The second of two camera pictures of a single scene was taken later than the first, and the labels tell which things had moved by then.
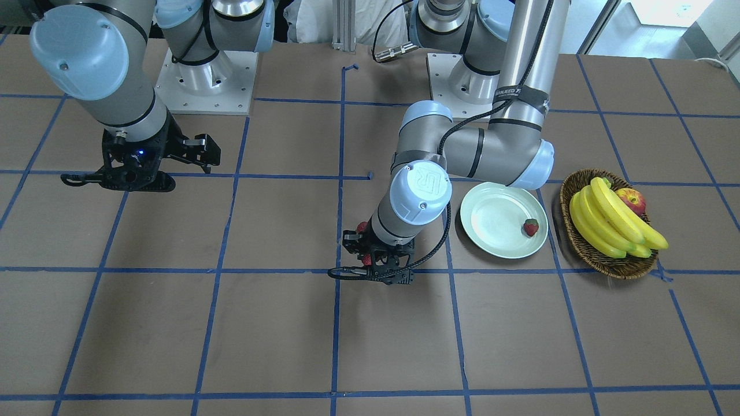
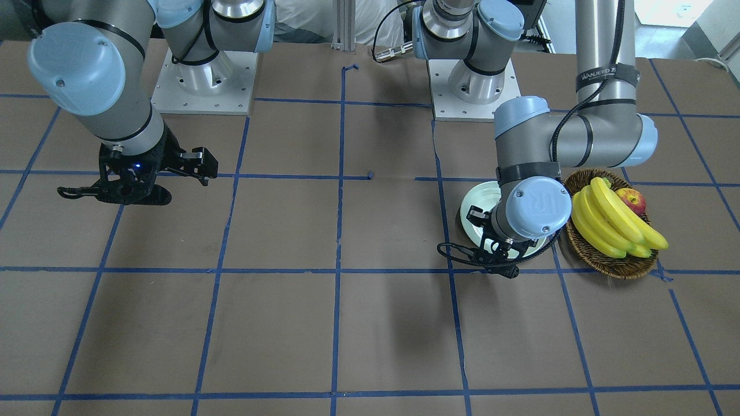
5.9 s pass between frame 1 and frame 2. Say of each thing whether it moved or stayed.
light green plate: stayed
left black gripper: moved
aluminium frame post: stayed
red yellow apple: stayed
